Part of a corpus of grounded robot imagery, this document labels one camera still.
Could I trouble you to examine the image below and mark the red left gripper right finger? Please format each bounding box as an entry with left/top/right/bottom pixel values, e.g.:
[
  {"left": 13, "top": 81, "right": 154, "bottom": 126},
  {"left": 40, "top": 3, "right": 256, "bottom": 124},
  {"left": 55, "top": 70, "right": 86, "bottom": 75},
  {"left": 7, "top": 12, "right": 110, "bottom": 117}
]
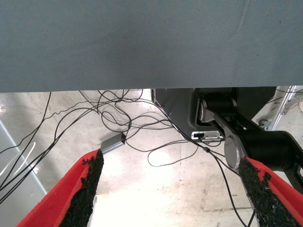
[{"left": 238, "top": 157, "right": 303, "bottom": 227}]

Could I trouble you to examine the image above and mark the grey metal adapter box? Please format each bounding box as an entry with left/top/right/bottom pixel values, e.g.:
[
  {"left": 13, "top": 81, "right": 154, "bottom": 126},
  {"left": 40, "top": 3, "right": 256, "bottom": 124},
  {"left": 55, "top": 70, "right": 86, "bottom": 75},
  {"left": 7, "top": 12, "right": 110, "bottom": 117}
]
[{"left": 100, "top": 132, "right": 126, "bottom": 154}]

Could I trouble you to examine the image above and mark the aluminium profile frame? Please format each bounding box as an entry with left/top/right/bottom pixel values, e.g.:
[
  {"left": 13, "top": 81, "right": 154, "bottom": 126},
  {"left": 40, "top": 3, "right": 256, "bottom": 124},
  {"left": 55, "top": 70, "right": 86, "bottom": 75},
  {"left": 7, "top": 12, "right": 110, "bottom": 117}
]
[{"left": 269, "top": 85, "right": 303, "bottom": 131}]

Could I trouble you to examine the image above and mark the thin black floor cable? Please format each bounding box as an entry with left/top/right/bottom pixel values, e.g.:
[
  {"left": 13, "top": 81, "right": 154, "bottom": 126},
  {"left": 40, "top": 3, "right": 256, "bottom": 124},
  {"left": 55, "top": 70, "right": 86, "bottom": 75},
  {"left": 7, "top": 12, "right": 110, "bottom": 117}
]
[
  {"left": 0, "top": 91, "right": 52, "bottom": 154},
  {"left": 151, "top": 100, "right": 256, "bottom": 227}
]

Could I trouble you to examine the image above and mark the dark grey robot chassis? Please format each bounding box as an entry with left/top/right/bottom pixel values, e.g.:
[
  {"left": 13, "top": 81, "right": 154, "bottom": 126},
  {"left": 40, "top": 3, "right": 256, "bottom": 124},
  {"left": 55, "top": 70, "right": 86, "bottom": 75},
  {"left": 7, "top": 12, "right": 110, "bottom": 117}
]
[{"left": 151, "top": 86, "right": 277, "bottom": 142}]

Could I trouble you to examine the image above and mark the white connector panel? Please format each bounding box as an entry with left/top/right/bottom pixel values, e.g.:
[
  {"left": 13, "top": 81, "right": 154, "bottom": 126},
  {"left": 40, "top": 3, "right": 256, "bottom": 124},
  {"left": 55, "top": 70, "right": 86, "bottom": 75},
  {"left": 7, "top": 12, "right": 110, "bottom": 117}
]
[{"left": 190, "top": 131, "right": 225, "bottom": 142}]

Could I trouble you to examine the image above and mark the dark table cloth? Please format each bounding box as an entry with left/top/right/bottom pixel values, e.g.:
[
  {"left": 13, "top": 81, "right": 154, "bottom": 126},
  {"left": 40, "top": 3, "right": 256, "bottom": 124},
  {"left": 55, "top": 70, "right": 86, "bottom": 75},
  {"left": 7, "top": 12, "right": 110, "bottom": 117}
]
[{"left": 0, "top": 0, "right": 303, "bottom": 93}]

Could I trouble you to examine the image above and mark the white cable loop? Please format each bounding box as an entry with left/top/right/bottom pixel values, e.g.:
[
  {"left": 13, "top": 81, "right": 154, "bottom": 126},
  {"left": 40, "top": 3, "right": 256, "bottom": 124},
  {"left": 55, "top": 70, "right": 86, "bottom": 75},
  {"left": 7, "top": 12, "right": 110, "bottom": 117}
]
[{"left": 0, "top": 141, "right": 36, "bottom": 177}]

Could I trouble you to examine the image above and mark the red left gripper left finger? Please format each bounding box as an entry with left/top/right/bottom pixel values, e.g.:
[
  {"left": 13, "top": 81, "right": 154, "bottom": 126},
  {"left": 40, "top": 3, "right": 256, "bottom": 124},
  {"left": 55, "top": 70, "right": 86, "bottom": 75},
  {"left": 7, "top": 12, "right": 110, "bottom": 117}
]
[{"left": 16, "top": 148, "right": 105, "bottom": 227}]

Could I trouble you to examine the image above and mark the white furniture leg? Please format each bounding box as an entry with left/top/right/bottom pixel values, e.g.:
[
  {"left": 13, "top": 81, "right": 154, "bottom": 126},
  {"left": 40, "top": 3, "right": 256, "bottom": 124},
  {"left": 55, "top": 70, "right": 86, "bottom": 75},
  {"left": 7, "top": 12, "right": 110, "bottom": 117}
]
[{"left": 89, "top": 195, "right": 98, "bottom": 227}]

